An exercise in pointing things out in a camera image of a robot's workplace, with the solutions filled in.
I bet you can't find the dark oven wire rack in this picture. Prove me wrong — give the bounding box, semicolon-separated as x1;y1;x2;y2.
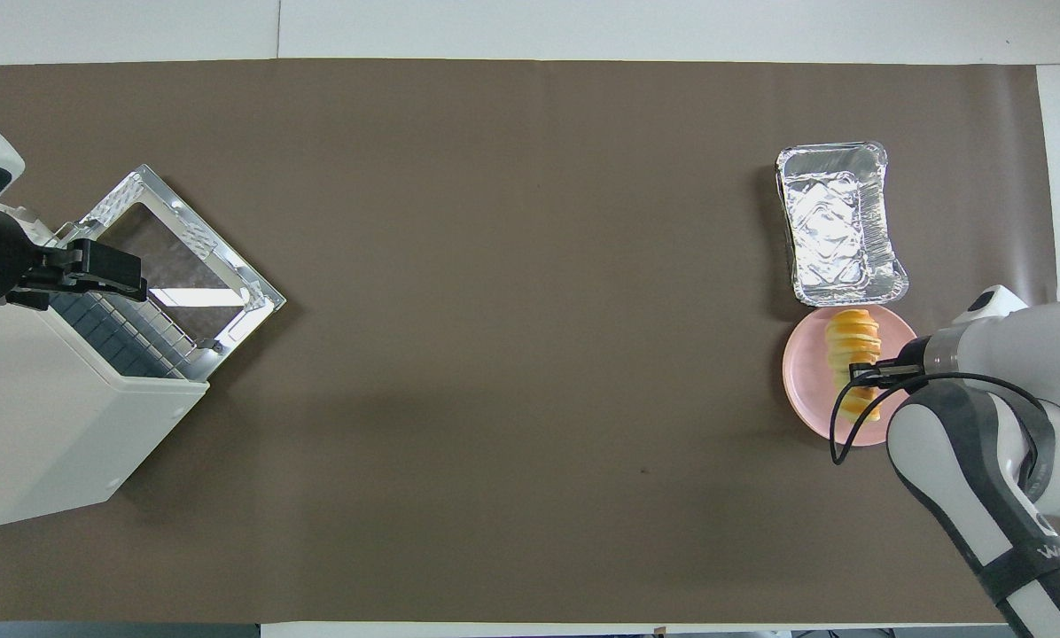
47;288;203;380

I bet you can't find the aluminium foil tray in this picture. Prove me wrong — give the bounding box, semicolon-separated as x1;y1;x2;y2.
776;140;910;308

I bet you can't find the sliced golden bread loaf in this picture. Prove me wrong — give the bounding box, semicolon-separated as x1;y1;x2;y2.
824;308;884;422

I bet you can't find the brown table mat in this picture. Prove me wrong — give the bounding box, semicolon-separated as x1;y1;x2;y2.
0;58;1060;624

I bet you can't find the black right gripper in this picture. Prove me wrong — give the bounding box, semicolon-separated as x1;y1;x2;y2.
849;339;925;391

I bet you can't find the silver glass oven door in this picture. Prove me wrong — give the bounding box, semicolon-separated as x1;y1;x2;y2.
56;164;287;355

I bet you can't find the pink round plate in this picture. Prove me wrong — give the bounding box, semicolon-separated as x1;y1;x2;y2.
782;303;921;447

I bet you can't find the cream toaster oven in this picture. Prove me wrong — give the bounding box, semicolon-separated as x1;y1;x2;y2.
0;164;287;526

